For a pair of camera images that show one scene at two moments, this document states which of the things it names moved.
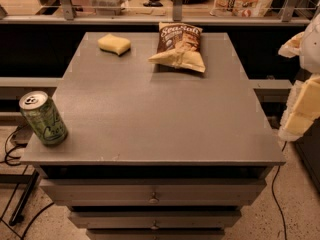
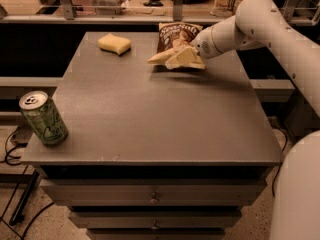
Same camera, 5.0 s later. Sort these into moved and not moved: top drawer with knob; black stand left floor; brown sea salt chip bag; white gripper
Moved: white gripper
Not moved: black stand left floor; top drawer with knob; brown sea salt chip bag
